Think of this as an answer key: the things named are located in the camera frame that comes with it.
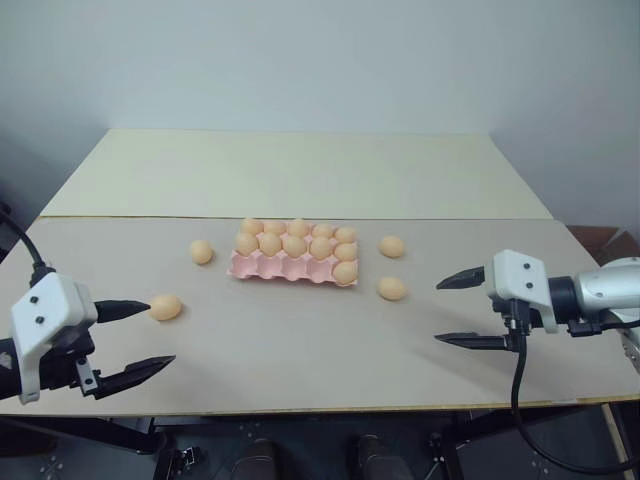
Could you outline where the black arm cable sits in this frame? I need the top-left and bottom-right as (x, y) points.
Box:
(508, 299), (640, 475)
(0, 202), (57, 289)

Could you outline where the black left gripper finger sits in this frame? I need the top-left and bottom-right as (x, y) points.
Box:
(93, 298), (153, 325)
(94, 354), (178, 401)

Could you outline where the brown cardboard box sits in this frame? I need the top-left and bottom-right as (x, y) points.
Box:
(566, 224), (636, 267)

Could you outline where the pink egg tray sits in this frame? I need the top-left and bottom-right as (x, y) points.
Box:
(226, 225), (361, 290)

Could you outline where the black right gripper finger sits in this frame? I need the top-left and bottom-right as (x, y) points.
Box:
(435, 265), (494, 292)
(434, 331), (512, 351)

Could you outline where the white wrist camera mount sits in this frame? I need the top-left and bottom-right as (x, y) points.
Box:
(487, 248), (559, 335)
(10, 272), (99, 404)

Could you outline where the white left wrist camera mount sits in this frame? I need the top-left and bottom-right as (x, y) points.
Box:
(10, 272), (99, 404)

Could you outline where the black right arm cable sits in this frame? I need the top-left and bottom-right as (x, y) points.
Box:
(508, 299), (640, 475)

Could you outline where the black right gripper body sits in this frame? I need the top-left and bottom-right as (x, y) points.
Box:
(491, 296), (545, 352)

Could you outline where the black metal table frame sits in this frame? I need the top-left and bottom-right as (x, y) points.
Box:
(0, 403), (640, 480)

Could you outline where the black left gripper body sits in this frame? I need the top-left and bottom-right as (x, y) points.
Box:
(35, 322), (101, 400)

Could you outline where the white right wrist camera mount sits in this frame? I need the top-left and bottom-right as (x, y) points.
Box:
(487, 248), (559, 335)

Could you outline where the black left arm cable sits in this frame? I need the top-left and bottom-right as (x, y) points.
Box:
(0, 202), (57, 289)

